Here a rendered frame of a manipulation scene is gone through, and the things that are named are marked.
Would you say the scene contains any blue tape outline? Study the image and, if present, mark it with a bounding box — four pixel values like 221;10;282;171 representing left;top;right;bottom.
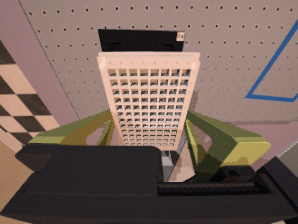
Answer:
245;19;298;102

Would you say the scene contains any cream well plate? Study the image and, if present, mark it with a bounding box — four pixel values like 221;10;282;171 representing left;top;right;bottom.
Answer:
97;52;200;150

